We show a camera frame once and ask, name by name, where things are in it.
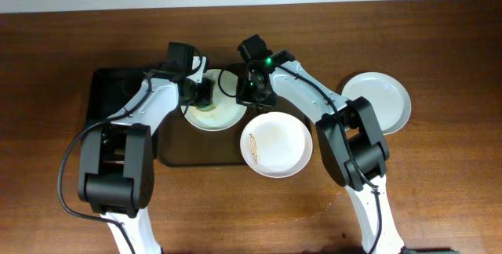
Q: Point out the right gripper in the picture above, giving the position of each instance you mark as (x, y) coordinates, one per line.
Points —
(243, 98)

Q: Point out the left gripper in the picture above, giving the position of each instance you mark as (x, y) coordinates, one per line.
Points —
(209, 92)

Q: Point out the green and yellow sponge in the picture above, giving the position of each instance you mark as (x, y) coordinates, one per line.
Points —
(209, 107)

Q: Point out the white plate top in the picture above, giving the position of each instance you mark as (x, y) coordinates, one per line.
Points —
(227, 112)

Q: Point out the white plate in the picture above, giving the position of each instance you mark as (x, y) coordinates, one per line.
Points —
(276, 145)
(227, 112)

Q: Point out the white plate bottom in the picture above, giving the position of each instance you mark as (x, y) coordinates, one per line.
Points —
(276, 145)

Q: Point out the pale grey plate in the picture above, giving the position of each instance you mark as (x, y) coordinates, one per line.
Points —
(389, 98)

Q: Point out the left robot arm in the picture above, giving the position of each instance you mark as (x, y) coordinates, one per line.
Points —
(116, 171)

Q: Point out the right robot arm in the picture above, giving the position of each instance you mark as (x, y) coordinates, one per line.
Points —
(353, 148)

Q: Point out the brown serving tray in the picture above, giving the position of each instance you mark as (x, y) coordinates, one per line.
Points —
(180, 144)

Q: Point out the black plastic tray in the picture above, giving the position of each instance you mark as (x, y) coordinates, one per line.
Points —
(111, 89)

